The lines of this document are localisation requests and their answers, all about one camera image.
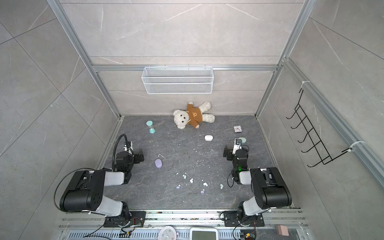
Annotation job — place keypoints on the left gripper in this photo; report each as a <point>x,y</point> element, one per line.
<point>138,157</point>

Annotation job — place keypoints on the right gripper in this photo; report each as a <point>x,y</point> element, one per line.
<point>229,153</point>

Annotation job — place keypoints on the purple earbud charging case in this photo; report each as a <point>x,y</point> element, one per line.
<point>158,163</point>

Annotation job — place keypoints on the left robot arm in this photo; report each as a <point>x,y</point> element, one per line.
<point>85,191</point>

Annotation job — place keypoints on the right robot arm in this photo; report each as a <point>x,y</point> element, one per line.
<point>268,187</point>

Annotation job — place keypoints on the green earbud charging case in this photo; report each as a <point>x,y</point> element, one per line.
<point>244,140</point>

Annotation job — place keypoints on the white earbud charging case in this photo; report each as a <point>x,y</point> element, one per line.
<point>208,138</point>

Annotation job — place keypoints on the small square clock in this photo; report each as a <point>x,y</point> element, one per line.
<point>238,129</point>

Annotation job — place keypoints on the white teddy bear brown shirt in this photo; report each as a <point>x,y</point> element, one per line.
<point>193,116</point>

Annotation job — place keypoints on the pink block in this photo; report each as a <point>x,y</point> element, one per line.
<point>282,230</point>

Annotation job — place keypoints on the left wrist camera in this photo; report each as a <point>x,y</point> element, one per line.
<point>128,147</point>

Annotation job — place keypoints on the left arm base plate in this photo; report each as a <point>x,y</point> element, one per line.
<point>133,219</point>

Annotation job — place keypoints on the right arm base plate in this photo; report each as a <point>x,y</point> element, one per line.
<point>234,218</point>

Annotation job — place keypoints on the white wire mesh basket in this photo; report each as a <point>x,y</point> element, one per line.
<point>178,80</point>

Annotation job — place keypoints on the black wall hook rack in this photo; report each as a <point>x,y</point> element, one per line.
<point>312,134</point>

